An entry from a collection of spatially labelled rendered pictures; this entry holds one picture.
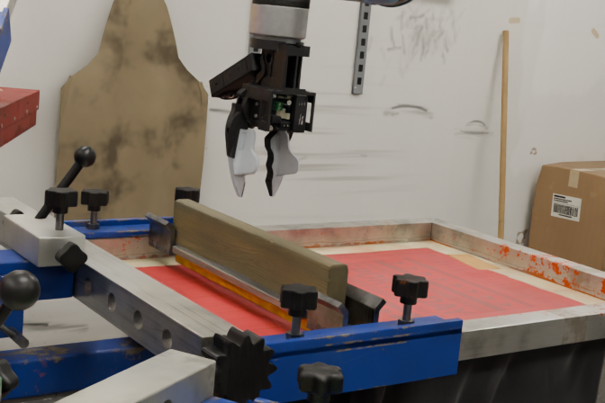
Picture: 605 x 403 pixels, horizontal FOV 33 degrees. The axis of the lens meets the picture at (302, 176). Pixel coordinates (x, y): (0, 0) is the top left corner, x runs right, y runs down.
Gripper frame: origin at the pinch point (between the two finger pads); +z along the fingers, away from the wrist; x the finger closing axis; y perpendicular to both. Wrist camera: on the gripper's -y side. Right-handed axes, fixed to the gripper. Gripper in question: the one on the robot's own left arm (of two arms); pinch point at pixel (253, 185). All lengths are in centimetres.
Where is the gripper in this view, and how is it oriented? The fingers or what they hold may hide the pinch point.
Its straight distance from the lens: 140.6
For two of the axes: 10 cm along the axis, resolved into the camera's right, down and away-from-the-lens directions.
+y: 5.7, 1.9, -8.0
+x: 8.1, -0.1, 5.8
